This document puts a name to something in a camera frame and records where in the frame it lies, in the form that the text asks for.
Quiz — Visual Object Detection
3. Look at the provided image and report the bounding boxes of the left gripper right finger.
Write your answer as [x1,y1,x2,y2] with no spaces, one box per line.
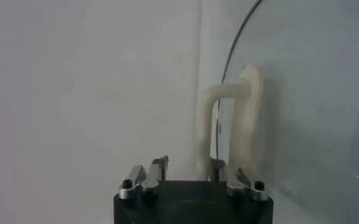
[209,157,270,203]

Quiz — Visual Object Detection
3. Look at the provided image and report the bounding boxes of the glass lid with cream handle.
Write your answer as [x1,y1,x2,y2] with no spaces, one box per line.
[194,0,359,224]

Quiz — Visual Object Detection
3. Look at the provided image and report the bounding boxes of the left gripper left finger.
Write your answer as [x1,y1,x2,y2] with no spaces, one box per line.
[118,155,169,200]

